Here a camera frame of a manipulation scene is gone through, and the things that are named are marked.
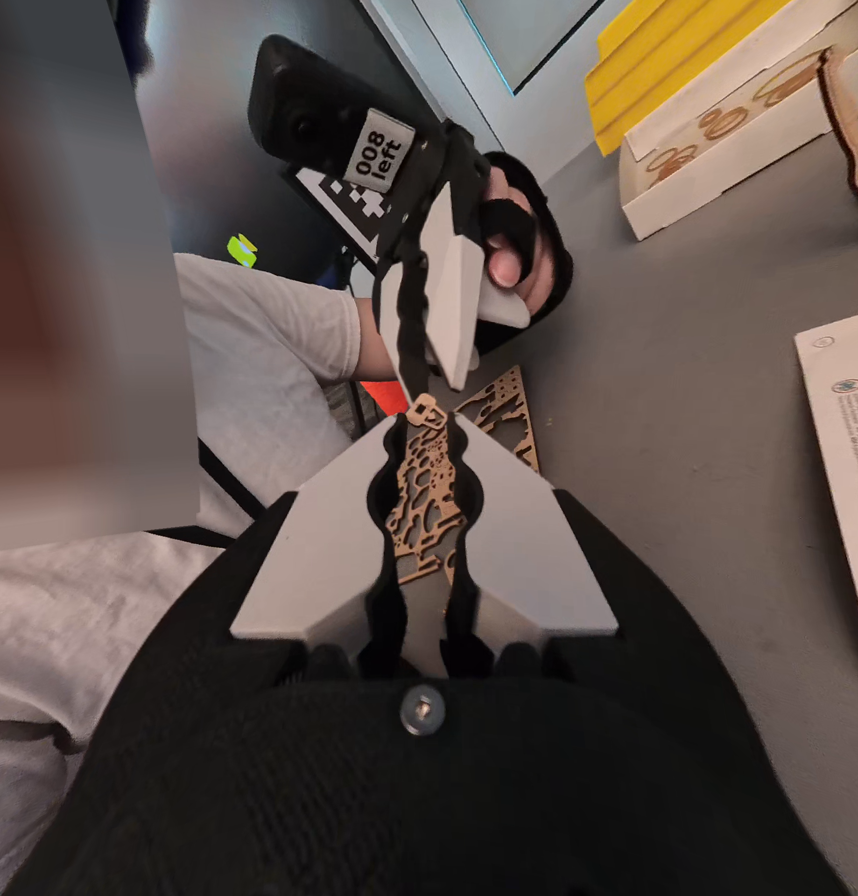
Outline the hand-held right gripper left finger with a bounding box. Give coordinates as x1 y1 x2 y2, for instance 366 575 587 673
230 413 410 660

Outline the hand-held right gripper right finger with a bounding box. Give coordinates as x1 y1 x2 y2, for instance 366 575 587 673
442 413 619 653

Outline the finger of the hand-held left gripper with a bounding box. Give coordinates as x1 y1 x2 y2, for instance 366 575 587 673
416 182 487 393
375 260 431 414

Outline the small wooden model mechanism part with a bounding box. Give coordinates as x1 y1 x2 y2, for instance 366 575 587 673
407 392 448 430

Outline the person's left forearm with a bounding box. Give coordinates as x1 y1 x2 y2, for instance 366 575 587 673
358 297 403 383

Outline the laser-cut wooden parts sheet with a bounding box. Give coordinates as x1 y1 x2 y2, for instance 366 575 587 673
383 364 542 583

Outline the person's left hand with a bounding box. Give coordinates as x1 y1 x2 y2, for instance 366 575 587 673
481 168 550 310

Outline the red object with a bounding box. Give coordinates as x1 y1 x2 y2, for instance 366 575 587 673
362 379 411 416

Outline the person in white shirt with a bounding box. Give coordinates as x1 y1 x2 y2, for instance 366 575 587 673
0 252 364 896

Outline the white framed glass panel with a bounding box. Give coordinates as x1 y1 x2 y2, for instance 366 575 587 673
360 0 606 97

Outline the white cardboard box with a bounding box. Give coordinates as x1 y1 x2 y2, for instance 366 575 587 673
617 43 858 243

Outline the yellow corrugated board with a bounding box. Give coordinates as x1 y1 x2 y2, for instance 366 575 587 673
584 0 858 158

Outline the white printed paper sheet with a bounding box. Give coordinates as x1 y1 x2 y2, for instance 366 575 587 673
793 308 858 667

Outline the wooden ring part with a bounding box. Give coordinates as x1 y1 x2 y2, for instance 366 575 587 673
753 50 830 107
645 143 697 191
701 104 753 142

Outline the wooden model frame part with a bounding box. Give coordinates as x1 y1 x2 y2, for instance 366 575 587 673
817 46 858 226

